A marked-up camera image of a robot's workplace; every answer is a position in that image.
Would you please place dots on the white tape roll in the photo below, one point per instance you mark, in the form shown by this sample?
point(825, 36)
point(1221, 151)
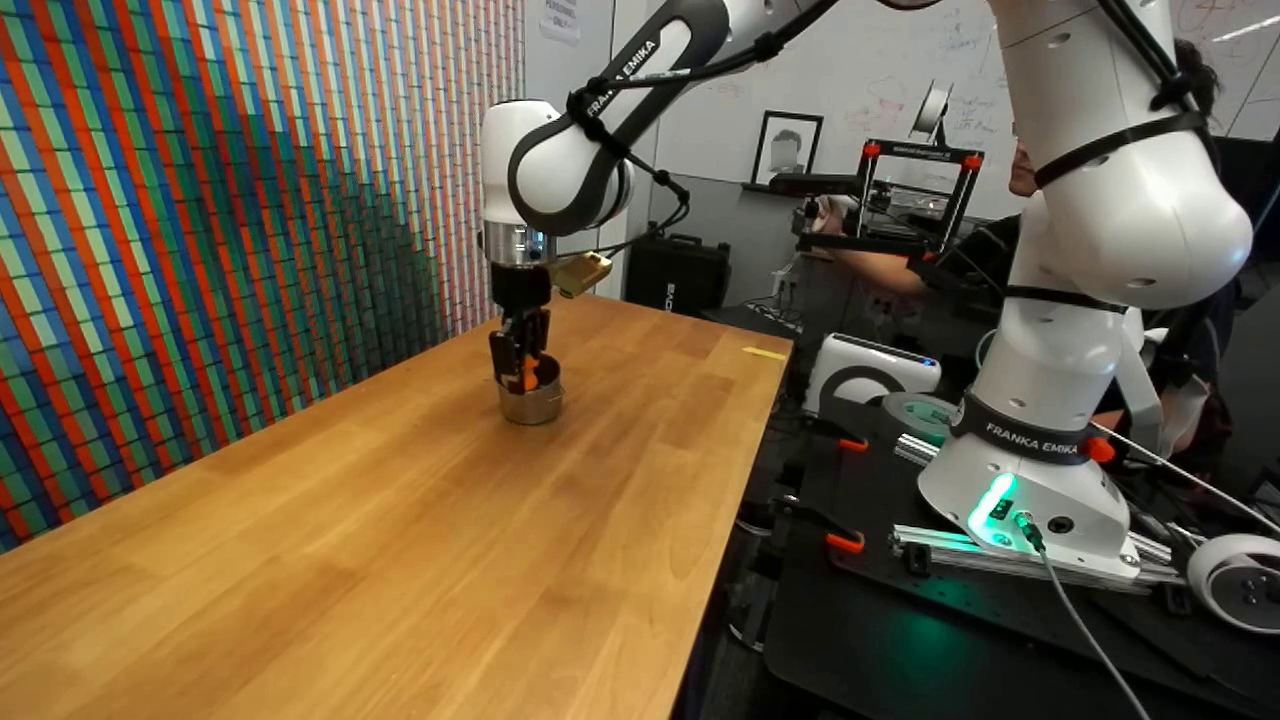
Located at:
point(1237, 577)

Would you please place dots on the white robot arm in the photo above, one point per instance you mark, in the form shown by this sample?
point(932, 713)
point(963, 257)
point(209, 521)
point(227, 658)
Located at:
point(1127, 217)

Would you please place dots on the orange black clamp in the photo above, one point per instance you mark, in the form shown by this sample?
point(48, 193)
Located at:
point(838, 536)

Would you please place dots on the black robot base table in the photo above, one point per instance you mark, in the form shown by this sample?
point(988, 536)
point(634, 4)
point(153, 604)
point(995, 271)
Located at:
point(801, 635)

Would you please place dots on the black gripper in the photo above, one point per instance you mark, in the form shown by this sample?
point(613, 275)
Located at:
point(522, 297)

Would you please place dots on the olive wrist camera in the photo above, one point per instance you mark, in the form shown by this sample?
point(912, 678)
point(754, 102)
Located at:
point(577, 271)

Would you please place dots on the black orange 3D printer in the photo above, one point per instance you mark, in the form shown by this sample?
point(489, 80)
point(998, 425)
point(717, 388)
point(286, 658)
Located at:
point(909, 198)

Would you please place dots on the orange rubber duck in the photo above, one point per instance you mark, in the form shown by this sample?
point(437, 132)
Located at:
point(535, 372)

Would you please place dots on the colourful striped wall panel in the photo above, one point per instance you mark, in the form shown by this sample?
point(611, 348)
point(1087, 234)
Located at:
point(218, 213)

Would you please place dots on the white grey box device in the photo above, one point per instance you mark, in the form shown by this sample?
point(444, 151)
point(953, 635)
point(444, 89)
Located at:
point(866, 368)

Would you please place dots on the small steel pot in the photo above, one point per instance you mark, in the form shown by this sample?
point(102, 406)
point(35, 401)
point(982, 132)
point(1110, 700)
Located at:
point(535, 406)

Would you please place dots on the framed portrait picture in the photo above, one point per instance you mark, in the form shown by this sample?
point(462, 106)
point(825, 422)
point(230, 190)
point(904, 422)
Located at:
point(784, 147)

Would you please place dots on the black hard case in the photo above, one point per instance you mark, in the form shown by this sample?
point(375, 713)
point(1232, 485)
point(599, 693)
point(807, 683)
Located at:
point(678, 271)

